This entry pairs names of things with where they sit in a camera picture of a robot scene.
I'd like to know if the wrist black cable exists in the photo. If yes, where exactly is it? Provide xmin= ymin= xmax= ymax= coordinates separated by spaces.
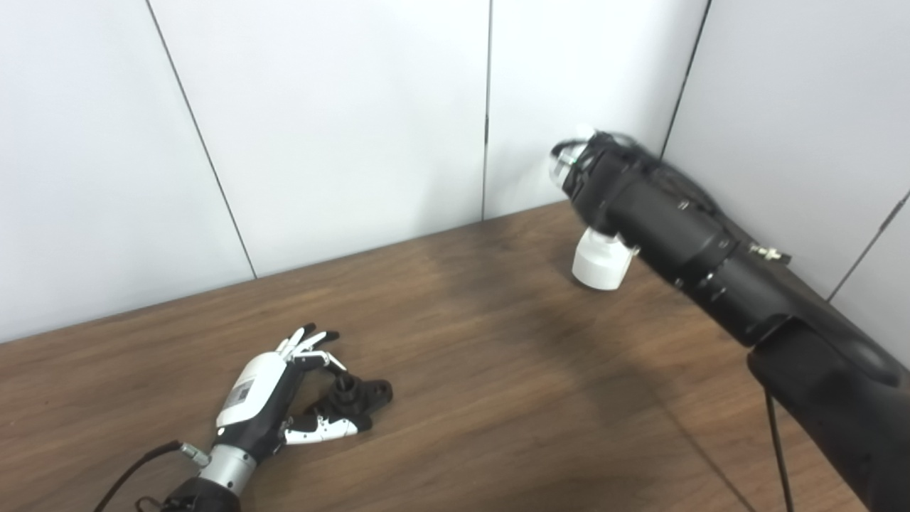
xmin=594 ymin=130 xmax=794 ymax=512
xmin=92 ymin=441 xmax=210 ymax=512

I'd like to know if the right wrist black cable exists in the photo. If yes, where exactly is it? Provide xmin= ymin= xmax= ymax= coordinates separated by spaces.
xmin=594 ymin=130 xmax=794 ymax=512

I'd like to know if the black plastic holder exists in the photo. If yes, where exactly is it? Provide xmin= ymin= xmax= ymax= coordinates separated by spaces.
xmin=304 ymin=375 xmax=394 ymax=427

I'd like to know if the round white plastic piece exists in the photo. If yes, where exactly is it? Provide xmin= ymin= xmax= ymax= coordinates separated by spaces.
xmin=572 ymin=226 xmax=639 ymax=291

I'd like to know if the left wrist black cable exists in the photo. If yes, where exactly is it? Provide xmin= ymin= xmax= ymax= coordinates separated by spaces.
xmin=92 ymin=441 xmax=210 ymax=512

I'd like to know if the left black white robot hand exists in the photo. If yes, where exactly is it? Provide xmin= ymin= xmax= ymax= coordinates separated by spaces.
xmin=213 ymin=324 xmax=374 ymax=463

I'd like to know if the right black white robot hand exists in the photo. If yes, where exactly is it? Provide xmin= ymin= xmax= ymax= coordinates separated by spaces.
xmin=549 ymin=125 xmax=601 ymax=187

